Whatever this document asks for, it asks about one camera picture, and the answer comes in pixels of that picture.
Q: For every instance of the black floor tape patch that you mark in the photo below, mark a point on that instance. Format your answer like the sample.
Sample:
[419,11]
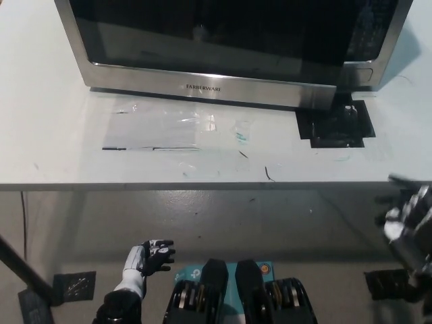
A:
[386,285]
[32,305]
[76,287]

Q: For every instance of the clear plastic tape sheet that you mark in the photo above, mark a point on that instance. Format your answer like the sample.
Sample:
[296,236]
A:
[152,131]

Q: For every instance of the stainless Farberware microwave body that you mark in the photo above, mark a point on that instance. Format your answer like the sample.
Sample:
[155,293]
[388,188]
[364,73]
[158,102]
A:
[381,33]

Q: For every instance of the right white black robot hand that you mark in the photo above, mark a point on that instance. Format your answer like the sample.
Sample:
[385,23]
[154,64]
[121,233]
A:
[410,216]

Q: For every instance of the black slanted pole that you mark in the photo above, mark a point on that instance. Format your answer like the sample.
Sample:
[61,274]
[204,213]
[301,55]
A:
[23,266]

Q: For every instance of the robot legs and feet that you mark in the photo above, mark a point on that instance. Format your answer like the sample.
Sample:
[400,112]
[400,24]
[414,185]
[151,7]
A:
[248,297]

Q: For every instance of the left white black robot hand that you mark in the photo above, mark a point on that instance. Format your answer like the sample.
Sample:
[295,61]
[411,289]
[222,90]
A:
[156,256]

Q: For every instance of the black tape patch on table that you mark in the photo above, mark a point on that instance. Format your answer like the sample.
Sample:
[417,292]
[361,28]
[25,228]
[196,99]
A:
[337,131]

